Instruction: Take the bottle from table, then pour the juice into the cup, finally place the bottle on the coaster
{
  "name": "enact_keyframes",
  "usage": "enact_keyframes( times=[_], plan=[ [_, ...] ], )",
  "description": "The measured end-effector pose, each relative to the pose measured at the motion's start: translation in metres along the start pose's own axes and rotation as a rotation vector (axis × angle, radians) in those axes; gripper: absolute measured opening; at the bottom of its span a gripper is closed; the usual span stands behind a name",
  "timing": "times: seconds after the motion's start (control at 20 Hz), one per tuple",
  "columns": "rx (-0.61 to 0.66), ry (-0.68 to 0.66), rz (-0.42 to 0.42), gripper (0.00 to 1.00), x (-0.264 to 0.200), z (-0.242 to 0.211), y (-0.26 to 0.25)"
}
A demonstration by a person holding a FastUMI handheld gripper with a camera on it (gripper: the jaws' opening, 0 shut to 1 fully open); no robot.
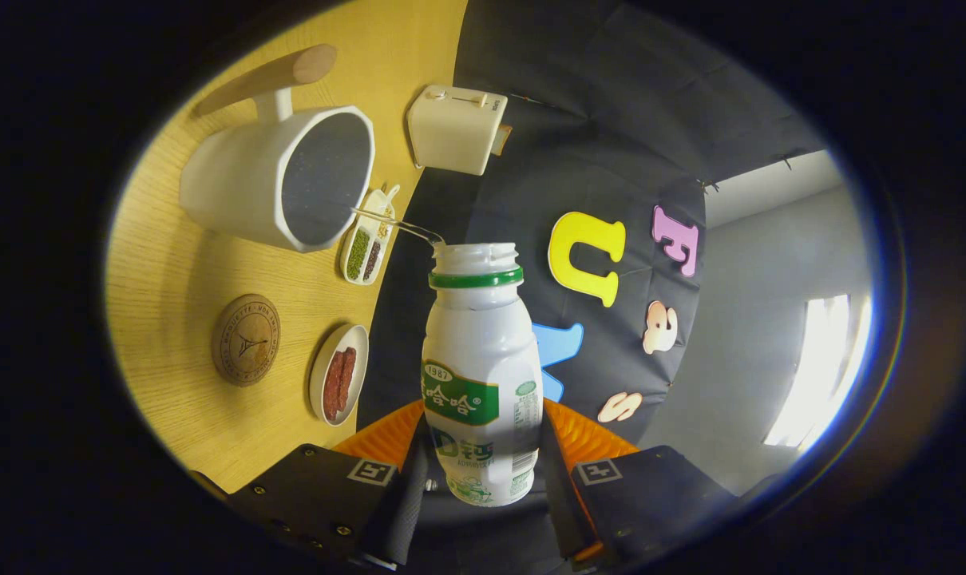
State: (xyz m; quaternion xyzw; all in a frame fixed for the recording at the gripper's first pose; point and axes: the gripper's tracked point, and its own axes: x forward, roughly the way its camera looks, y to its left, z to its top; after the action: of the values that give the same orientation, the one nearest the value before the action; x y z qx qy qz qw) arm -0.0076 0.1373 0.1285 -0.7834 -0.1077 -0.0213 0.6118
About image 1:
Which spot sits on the round white plate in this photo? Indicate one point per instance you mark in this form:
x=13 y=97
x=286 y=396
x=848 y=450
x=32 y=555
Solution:
x=319 y=387

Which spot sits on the red meat slice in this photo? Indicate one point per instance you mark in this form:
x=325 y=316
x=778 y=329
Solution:
x=349 y=375
x=333 y=387

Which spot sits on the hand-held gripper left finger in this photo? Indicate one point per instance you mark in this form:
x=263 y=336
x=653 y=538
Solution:
x=407 y=499

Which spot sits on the white juice bottle green label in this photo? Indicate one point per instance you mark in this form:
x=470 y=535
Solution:
x=483 y=343

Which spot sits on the white divided bean dish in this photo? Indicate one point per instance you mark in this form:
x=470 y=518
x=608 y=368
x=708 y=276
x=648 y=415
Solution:
x=379 y=204

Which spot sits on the toast slice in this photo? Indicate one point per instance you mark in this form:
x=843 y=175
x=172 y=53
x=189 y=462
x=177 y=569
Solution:
x=502 y=140

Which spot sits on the wooden table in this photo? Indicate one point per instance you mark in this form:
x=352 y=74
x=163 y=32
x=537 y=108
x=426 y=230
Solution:
x=180 y=279

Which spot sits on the round cork coaster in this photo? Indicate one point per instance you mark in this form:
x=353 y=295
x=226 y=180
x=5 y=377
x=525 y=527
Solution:
x=245 y=339

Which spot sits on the cream toaster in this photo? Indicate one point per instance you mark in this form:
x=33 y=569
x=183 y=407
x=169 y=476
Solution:
x=451 y=132

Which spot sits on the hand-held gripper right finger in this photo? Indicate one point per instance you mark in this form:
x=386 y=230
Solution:
x=559 y=499

